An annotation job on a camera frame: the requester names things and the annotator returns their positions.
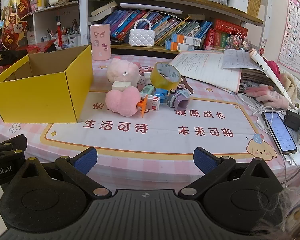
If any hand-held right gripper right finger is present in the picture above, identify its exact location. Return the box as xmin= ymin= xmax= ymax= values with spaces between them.
xmin=178 ymin=147 xmax=281 ymax=197

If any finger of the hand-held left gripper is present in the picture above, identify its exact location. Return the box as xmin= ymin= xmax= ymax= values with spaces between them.
xmin=0 ymin=134 xmax=28 ymax=161

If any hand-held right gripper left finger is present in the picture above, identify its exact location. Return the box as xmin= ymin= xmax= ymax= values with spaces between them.
xmin=14 ymin=147 xmax=112 ymax=197

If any yellow cardboard box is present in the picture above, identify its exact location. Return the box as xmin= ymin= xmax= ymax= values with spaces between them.
xmin=0 ymin=44 xmax=94 ymax=124

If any yellow tape roll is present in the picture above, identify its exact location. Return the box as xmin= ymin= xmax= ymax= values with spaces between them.
xmin=150 ymin=61 xmax=182 ymax=90

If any pink plush pig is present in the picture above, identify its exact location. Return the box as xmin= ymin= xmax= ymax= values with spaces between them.
xmin=106 ymin=57 xmax=140 ymax=87

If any purple toy car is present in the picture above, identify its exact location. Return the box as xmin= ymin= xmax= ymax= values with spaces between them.
xmin=166 ymin=86 xmax=191 ymax=109

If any pink heart plush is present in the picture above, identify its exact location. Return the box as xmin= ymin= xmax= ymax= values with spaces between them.
xmin=105 ymin=86 xmax=142 ymax=117

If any red white small box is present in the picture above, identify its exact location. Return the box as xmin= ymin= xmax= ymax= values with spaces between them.
xmin=145 ymin=95 xmax=162 ymax=111

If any orange plastic clip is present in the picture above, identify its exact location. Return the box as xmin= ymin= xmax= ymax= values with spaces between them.
xmin=137 ymin=95 xmax=148 ymax=117

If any black smartphone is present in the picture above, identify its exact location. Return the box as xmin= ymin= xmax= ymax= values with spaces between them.
xmin=261 ymin=111 xmax=298 ymax=155

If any blue binder clip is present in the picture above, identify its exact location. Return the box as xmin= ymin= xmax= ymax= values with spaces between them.
xmin=154 ymin=88 xmax=168 ymax=103

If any white eraser block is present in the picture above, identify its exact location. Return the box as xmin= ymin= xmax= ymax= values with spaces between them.
xmin=112 ymin=81 xmax=132 ymax=91

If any black cloth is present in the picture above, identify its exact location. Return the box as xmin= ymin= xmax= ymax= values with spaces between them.
xmin=0 ymin=50 xmax=28 ymax=63

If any mint green clip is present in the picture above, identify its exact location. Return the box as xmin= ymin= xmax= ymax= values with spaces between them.
xmin=141 ymin=85 xmax=155 ymax=96

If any pink knitted glove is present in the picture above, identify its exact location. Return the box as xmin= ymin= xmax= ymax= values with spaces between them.
xmin=245 ymin=84 xmax=289 ymax=108

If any open workbook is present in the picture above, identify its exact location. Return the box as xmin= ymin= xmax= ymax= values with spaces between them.
xmin=170 ymin=51 xmax=243 ymax=93

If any stack of paper booklets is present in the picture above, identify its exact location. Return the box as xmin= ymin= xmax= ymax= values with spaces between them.
xmin=239 ymin=67 xmax=280 ymax=93

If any black charger block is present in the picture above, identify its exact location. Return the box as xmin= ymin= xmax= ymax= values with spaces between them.
xmin=283 ymin=109 xmax=300 ymax=131

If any fuzzy beige sleeve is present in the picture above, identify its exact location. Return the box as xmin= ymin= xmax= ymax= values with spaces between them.
xmin=250 ymin=187 xmax=300 ymax=240

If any red paper sheet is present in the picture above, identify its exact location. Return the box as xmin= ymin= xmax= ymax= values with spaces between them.
xmin=17 ymin=42 xmax=55 ymax=53

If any printed paper sheet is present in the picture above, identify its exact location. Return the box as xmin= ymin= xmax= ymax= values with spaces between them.
xmin=221 ymin=49 xmax=262 ymax=70

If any long white yellow booklet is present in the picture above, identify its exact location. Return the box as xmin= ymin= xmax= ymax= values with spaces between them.
xmin=250 ymin=49 xmax=293 ymax=105

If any orange blue carton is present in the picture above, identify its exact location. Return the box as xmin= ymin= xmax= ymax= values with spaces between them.
xmin=171 ymin=34 xmax=206 ymax=46
xmin=164 ymin=41 xmax=203 ymax=52

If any red festive cutout decoration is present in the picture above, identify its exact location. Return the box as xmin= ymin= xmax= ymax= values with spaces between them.
xmin=1 ymin=0 xmax=34 ymax=52

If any beige fleece blanket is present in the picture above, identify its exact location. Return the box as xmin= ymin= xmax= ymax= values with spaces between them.
xmin=277 ymin=72 xmax=300 ymax=105

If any pink cylinder holder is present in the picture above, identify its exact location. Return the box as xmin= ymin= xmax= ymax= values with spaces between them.
xmin=90 ymin=24 xmax=111 ymax=61

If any red hanging tassel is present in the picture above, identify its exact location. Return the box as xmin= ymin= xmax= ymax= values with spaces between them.
xmin=55 ymin=5 xmax=64 ymax=48

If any group of pen holders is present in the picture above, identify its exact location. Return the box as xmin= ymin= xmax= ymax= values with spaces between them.
xmin=46 ymin=21 xmax=80 ymax=47

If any glittery flower bouquet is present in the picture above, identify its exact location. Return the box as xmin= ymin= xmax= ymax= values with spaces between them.
xmin=225 ymin=31 xmax=253 ymax=52

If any row of red dictionaries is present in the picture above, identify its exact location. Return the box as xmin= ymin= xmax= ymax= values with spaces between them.
xmin=205 ymin=19 xmax=248 ymax=49

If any white shelf cabinet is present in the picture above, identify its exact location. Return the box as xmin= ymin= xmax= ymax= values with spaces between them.
xmin=27 ymin=1 xmax=82 ymax=52

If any white quilted pearl handbag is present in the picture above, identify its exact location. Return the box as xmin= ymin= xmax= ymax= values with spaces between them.
xmin=129 ymin=19 xmax=155 ymax=47

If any row of blue books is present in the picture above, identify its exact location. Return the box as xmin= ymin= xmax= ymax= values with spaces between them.
xmin=101 ymin=9 xmax=213 ymax=47

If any stack of lying books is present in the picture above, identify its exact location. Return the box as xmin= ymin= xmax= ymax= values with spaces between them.
xmin=89 ymin=0 xmax=118 ymax=22

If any white paper roll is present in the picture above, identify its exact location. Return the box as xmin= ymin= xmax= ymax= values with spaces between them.
xmin=120 ymin=3 xmax=183 ymax=14

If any white storage bin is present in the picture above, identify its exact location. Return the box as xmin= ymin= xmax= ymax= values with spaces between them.
xmin=227 ymin=0 xmax=249 ymax=13

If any white charging cable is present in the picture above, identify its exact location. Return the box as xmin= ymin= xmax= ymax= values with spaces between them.
xmin=282 ymin=152 xmax=300 ymax=193

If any alphabet wall poster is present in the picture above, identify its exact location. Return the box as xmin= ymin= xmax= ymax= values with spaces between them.
xmin=277 ymin=0 xmax=300 ymax=80

